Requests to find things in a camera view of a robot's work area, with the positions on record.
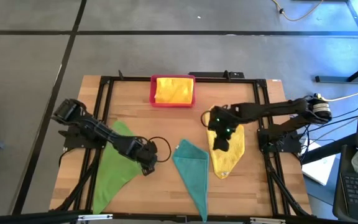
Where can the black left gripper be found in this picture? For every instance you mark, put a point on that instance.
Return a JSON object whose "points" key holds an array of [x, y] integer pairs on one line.
{"points": [[141, 157]]}

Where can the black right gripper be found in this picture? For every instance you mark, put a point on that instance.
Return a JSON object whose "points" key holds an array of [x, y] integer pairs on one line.
{"points": [[222, 123]]}

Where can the yellow microfiber towel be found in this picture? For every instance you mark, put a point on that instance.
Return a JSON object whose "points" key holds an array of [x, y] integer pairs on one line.
{"points": [[174, 90], [228, 161]]}

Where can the bright green microfiber towel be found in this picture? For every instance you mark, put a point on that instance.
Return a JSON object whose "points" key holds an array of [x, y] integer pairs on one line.
{"points": [[110, 174]]}

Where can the teal microfiber towel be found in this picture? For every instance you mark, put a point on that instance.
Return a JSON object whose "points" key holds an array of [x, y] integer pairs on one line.
{"points": [[194, 174]]}

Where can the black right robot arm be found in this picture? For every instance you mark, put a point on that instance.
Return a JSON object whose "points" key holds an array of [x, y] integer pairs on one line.
{"points": [[275, 109]]}

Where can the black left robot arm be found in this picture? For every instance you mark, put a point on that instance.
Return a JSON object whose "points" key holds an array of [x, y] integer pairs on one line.
{"points": [[98, 130]]}

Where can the pink plastic bin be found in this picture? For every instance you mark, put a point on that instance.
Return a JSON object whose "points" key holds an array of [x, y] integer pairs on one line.
{"points": [[151, 90]]}

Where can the white flat box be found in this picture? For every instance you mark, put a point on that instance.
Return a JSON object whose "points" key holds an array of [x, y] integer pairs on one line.
{"points": [[320, 169]]}

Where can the yellow power plug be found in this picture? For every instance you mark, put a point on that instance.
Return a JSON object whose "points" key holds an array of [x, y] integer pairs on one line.
{"points": [[317, 95]]}

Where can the blue-grey floor bar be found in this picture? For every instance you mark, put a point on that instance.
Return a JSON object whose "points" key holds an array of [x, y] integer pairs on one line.
{"points": [[337, 79]]}

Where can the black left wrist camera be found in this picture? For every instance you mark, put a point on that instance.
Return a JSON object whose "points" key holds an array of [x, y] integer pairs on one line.
{"points": [[151, 148]]}

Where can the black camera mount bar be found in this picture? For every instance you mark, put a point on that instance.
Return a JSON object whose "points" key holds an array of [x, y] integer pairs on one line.
{"points": [[216, 75]]}

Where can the silver aluminium bracket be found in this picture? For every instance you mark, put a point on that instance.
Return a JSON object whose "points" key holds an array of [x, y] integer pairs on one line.
{"points": [[95, 216], [267, 220]]}

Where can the black aluminium table frame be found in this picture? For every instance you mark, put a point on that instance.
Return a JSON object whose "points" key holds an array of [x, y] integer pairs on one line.
{"points": [[129, 79]]}

